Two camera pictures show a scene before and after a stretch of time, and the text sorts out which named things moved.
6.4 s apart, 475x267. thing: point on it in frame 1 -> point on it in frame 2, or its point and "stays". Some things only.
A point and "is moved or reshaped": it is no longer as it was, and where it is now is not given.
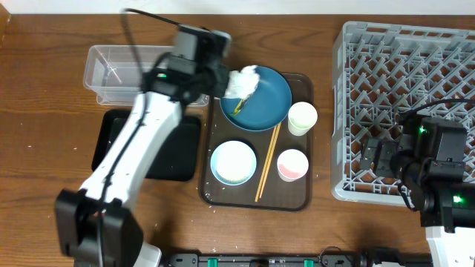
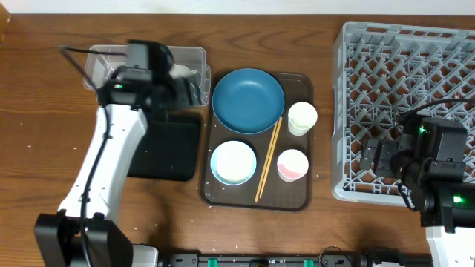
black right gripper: [386, 149] stays
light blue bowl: [233, 162] stays
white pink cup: [292, 165] stays
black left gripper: [223, 72] -> [184, 98]
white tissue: [242, 84] is moved or reshaped
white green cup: [301, 118] stays
